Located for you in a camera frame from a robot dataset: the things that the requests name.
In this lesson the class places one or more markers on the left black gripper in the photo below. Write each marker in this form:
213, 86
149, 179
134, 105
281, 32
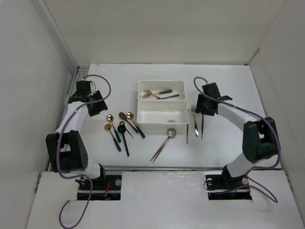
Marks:
101, 107

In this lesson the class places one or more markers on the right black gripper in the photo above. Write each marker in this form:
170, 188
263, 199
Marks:
200, 108

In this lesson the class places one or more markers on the brown wooden fork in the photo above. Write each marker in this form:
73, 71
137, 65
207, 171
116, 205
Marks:
168, 97

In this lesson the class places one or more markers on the gold fork green handle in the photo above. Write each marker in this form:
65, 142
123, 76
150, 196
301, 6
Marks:
165, 92

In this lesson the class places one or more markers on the long silver fork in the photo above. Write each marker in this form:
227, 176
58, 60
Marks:
148, 94

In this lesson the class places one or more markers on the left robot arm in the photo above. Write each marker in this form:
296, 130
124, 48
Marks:
65, 146

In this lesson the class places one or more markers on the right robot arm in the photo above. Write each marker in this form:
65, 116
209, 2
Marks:
260, 139

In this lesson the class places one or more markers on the copper thin utensil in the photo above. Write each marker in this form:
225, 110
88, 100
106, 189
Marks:
187, 133

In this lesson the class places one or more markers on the far white plastic bin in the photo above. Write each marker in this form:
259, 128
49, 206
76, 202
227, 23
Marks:
154, 86

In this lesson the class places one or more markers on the white plastic bin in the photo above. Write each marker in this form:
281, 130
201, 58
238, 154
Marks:
153, 116
154, 86

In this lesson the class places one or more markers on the small copper spoon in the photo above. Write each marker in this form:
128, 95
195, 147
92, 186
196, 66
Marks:
123, 123

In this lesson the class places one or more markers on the black measuring spoon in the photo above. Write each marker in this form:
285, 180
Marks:
122, 130

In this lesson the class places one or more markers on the near white plastic bin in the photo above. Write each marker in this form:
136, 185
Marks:
153, 116

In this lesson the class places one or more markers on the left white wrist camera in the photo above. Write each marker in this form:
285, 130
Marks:
93, 86

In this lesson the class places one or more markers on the gold spoon green handle left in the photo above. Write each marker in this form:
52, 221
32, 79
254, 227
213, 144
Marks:
110, 118

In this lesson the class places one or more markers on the small gold spoon green handle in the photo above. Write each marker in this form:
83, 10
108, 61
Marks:
108, 128

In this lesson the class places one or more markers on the silver spoon copper handle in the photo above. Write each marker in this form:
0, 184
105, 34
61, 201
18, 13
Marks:
171, 133

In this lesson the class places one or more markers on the gold spoon green handle right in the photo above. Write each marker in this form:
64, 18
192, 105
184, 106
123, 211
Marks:
130, 116

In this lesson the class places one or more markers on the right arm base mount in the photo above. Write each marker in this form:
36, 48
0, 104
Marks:
221, 189

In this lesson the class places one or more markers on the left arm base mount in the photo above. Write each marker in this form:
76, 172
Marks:
106, 189

